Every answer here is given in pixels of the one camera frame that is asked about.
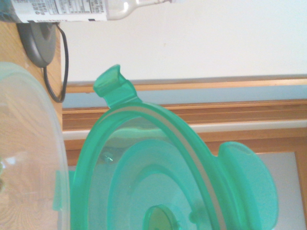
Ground hint water bottle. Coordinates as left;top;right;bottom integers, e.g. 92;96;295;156
0;0;178;24

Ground green translucent round lid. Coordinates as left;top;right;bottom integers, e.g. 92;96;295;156
52;64;280;230

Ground silver door handle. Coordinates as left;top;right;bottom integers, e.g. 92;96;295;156
103;153;115;165

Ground dark round kettle base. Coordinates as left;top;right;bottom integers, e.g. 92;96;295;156
17;21;59;68

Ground clear plastic food bowl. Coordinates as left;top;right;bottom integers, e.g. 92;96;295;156
0;61;71;230

